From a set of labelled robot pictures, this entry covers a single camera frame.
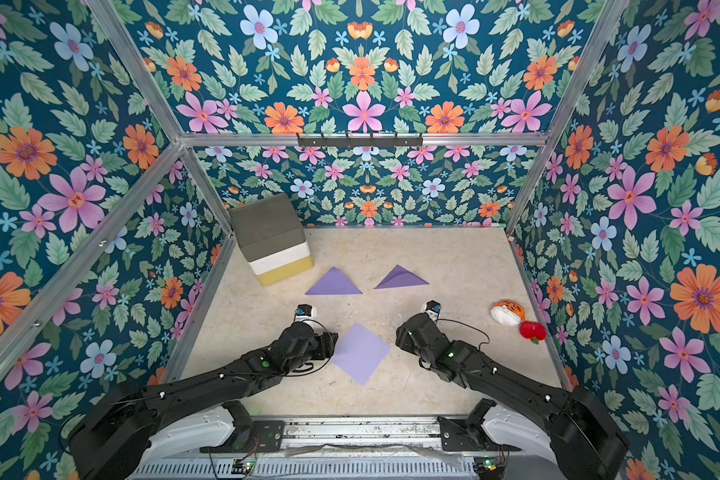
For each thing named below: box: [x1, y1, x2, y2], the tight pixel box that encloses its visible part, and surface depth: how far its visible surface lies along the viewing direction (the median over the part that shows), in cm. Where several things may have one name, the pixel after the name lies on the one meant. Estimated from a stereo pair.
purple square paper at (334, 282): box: [305, 266, 363, 295], surface depth 105 cm
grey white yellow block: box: [229, 193, 314, 287], surface depth 98 cm
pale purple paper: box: [331, 323, 392, 386], surface depth 90 cm
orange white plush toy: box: [490, 300, 526, 327], surface depth 92 cm
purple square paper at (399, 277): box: [374, 264, 430, 289], surface depth 105 cm
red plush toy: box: [520, 321, 547, 345], surface depth 92 cm
